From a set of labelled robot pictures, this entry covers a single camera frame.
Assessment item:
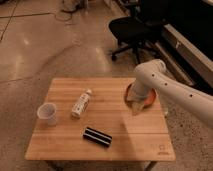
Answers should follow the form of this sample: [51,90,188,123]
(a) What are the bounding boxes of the translucent beige gripper body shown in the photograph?
[127,87,148,116]

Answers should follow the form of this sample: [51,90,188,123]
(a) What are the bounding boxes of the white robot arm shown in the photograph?
[127,59,213,129]

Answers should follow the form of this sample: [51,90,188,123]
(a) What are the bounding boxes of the orange bowl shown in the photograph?
[124,85,156,108]

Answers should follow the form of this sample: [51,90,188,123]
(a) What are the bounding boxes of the wooden table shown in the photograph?
[25,78,176,162]

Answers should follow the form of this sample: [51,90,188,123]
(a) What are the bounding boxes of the white plastic bottle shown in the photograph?
[71,89,92,118]

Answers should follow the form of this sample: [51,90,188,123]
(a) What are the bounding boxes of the black office chair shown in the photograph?
[108,0,170,63]

